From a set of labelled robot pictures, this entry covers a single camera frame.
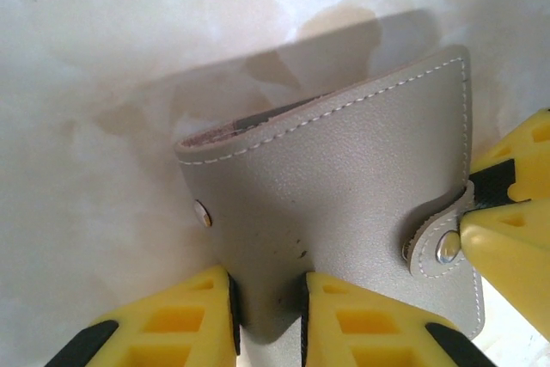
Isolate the grey leather card holder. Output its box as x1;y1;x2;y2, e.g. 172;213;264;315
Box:
174;43;486;367

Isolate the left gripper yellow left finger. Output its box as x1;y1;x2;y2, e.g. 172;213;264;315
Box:
46;265;242;367

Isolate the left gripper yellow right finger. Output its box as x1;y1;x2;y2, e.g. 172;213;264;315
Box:
299;271;500;367

